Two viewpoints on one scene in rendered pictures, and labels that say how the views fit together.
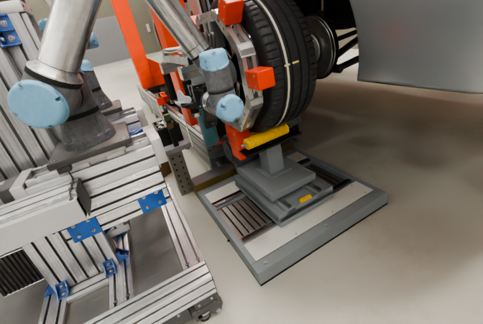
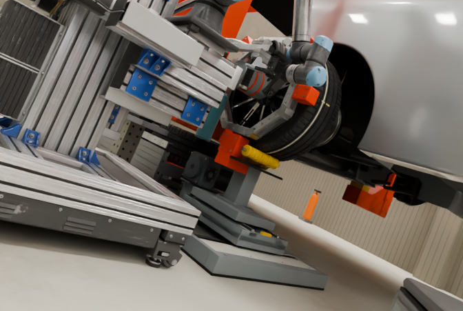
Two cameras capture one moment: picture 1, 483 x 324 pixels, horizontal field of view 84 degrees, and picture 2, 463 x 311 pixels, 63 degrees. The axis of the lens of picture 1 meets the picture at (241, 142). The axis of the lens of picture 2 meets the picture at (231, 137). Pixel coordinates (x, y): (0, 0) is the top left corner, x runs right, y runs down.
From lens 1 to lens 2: 106 cm
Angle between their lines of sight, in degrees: 33
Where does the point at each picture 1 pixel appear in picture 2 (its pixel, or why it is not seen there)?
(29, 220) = (175, 31)
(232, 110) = (320, 77)
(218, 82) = (322, 56)
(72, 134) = (208, 15)
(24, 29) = not seen: outside the picture
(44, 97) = not seen: outside the picture
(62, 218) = (188, 49)
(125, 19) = not seen: hidden behind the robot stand
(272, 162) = (242, 192)
